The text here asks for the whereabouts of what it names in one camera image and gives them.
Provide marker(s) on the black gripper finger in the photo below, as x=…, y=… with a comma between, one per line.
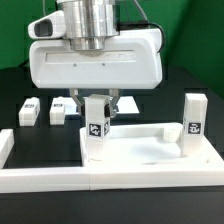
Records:
x=78, y=98
x=111, y=109

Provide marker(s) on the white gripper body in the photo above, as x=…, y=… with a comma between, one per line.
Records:
x=130, y=60

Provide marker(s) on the white desk top tray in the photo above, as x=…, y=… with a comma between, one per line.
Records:
x=144, y=144

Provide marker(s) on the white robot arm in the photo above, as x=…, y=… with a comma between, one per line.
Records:
x=83, y=45

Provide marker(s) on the white L-shaped corner fence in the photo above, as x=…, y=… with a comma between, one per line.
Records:
x=91, y=177

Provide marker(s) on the white marker base plate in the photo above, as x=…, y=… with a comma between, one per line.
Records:
x=125, y=105

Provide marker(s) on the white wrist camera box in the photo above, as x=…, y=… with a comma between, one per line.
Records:
x=51, y=26

